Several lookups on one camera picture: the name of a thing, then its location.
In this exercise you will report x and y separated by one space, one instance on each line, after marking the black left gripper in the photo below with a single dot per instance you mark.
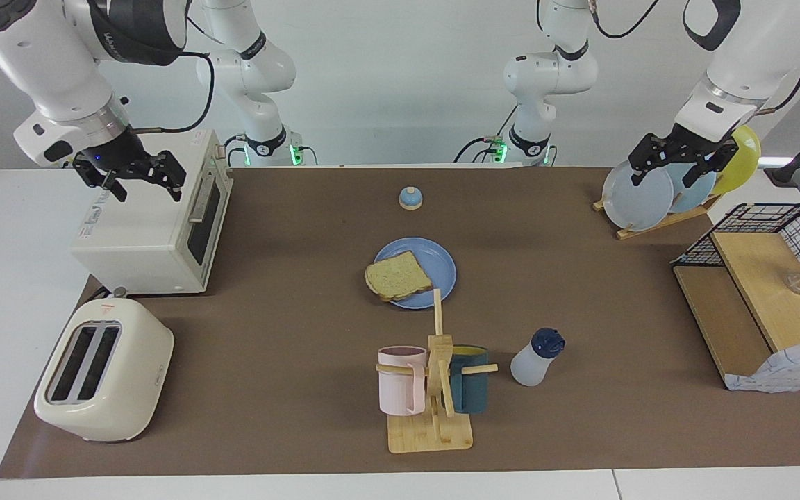
692 142

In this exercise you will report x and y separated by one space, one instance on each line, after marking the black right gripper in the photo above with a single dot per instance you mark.
115 156

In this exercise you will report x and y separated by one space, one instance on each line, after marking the translucent squeeze bottle blue cap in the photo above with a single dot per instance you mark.
532 364

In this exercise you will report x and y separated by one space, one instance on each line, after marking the toasted bread slice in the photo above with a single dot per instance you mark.
396 278

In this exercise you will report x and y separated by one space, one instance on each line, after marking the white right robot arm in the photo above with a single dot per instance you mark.
39 55

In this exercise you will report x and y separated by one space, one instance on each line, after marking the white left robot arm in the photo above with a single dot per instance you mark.
747 48

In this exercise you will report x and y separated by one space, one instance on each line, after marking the light blue plate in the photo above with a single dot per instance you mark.
685 198

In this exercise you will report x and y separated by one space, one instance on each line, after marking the yellow plate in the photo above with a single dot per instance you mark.
744 156

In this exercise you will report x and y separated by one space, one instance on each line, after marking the grey plate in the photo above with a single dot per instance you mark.
639 205

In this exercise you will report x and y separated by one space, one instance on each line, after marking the wooden plate rack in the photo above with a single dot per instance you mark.
650 228

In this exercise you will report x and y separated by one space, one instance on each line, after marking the blue round plate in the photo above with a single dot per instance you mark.
438 267

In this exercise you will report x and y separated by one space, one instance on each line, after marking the white toaster oven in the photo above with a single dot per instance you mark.
143 236

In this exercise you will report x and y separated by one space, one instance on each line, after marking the cream two-slot toaster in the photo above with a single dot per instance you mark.
115 389

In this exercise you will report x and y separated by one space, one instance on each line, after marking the brown table mat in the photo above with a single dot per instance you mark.
268 347

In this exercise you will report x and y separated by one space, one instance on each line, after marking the checkered white cloth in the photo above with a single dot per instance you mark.
789 368

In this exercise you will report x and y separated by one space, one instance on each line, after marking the small blue jar wooden knob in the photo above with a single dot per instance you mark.
410 200

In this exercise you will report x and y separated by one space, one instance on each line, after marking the teal mug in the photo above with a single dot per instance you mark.
469 392

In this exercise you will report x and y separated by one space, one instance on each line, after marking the pink mug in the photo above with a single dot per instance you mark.
400 396

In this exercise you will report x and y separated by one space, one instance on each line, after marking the wooden mug tree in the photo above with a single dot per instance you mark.
428 434

